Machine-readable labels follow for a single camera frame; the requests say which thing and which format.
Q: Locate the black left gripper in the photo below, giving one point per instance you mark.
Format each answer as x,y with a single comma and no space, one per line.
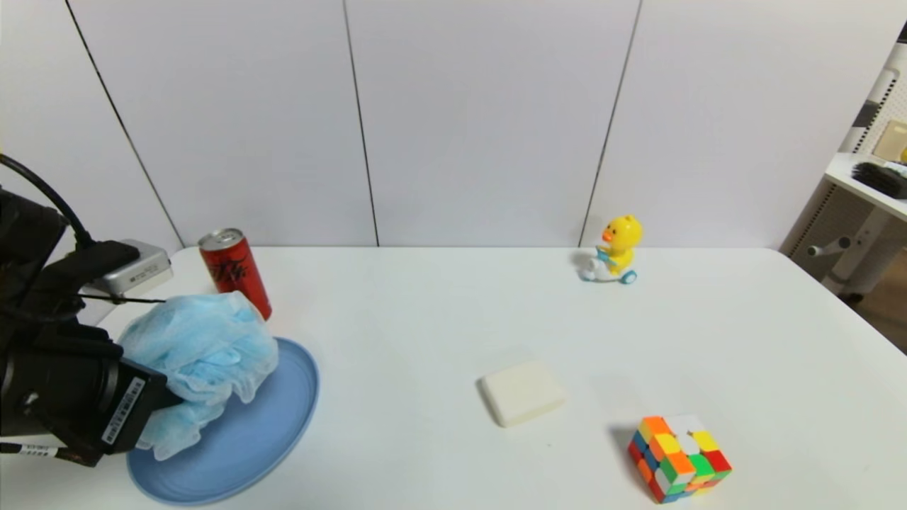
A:
130,411

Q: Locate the light blue mesh bath pouf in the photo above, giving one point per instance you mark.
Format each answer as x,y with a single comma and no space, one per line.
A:
205,347

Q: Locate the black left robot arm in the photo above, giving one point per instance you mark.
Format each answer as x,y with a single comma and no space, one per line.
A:
28,241

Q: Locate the blue round plate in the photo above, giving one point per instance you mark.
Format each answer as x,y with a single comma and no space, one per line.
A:
269,425

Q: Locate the red soda can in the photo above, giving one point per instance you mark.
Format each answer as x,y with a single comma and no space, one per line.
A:
234,273

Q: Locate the white soap bar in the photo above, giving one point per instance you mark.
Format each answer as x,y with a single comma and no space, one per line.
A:
523,393

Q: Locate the yellow duck scooter toy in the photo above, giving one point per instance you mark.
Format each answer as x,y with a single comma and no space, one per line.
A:
620,244

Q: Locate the multicoloured puzzle cube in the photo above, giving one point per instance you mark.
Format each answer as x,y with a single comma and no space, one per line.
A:
679,460

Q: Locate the white desk adjustment knob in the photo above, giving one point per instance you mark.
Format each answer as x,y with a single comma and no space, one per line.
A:
827,248

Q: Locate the white side desk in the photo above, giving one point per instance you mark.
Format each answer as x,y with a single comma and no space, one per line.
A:
861,234

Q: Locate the black hair brush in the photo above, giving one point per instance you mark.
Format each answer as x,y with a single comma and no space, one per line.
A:
879,178

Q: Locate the tan flat box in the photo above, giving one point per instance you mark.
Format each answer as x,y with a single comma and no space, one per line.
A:
891,140

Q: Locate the white pegboard panel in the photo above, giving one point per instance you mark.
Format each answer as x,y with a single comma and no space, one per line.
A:
889,99

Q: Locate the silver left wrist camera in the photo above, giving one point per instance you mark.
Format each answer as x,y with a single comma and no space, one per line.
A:
145,269

